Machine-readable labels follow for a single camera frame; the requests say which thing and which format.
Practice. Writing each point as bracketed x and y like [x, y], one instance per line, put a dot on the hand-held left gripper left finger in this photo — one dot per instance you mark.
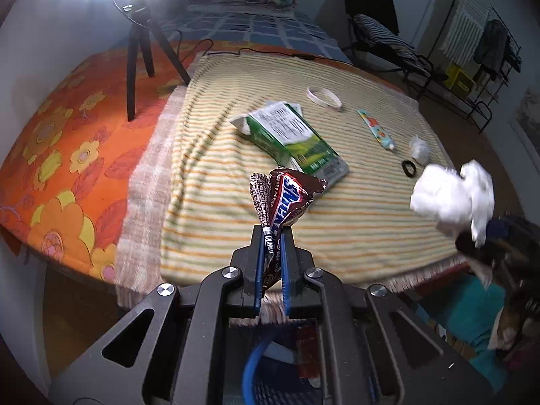
[258, 270]

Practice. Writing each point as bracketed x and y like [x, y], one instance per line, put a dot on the beige fringed woven blanket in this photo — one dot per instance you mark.
[143, 202]

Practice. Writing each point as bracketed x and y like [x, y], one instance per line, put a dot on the black tripod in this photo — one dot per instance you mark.
[131, 71]

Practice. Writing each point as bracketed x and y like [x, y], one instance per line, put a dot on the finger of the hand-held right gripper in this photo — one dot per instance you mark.
[500, 227]
[466, 248]

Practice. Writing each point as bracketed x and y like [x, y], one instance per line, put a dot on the brown chocolate bar wrapper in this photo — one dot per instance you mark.
[282, 202]

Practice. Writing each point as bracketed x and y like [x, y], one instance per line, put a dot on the yellow striped towel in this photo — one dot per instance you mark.
[211, 202]

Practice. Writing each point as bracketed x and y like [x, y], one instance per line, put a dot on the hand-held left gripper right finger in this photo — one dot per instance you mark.
[287, 274]

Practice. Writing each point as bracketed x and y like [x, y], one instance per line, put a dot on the small colourful toothpaste tube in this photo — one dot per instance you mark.
[375, 128]

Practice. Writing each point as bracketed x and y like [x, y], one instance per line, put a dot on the small white tissue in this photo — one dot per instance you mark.
[419, 148]

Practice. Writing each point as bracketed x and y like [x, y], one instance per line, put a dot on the black drying rack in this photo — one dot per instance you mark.
[485, 112]

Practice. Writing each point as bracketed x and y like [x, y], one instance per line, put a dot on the striped cushion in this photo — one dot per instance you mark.
[379, 31]

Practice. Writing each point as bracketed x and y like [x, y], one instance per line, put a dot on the striped hanging cloth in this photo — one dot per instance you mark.
[464, 21]

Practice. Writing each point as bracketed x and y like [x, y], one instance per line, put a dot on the yellow crate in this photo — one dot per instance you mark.
[460, 78]

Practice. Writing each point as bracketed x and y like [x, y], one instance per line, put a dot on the blue checked bedsheet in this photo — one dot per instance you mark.
[270, 27]

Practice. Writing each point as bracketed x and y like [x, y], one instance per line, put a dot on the dark hanging clothes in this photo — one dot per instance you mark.
[491, 46]

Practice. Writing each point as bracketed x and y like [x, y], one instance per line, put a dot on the large white paper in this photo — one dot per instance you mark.
[443, 202]

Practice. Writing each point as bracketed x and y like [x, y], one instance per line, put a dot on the wall poster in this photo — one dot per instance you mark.
[529, 114]

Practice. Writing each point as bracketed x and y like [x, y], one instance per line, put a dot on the orange floral bedsheet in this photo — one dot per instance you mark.
[76, 135]

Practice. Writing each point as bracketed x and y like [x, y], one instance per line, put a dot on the black folding chair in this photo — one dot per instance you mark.
[371, 0]

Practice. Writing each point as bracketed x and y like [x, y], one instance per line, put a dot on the person's right hand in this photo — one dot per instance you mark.
[506, 329]

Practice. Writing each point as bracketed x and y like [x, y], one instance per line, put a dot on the green and white carton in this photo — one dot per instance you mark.
[295, 139]

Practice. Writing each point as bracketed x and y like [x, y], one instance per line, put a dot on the blue plastic basket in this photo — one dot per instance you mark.
[249, 371]

